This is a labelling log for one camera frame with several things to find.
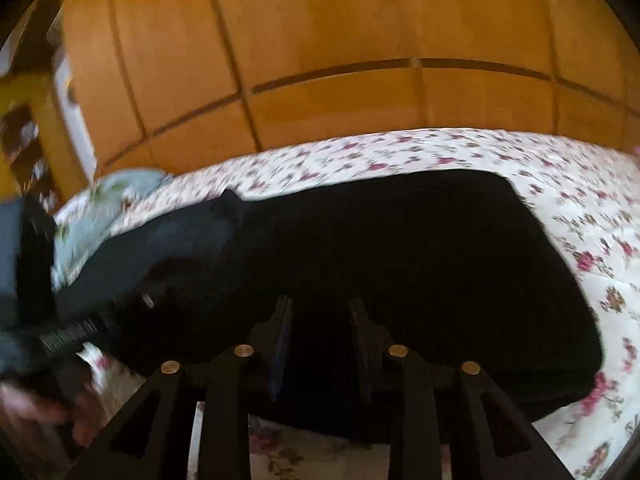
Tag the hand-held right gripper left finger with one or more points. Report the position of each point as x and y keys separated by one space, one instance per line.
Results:
x=280 y=355

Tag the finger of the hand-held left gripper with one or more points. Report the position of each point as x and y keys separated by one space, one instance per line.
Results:
x=125 y=310

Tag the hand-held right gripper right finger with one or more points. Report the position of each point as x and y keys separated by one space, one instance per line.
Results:
x=361 y=350

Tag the black pants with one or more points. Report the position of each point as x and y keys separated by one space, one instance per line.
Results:
x=400 y=270

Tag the person's left hand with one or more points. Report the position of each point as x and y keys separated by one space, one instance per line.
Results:
x=35 y=405

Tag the light blue floral pillow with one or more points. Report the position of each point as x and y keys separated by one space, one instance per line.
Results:
x=100 y=215

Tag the wooden shelf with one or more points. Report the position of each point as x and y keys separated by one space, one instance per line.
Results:
x=27 y=135

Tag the floral bedspread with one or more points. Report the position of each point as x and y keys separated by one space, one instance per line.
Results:
x=575 y=200

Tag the wooden wardrobe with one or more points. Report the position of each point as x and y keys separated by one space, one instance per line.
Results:
x=350 y=45

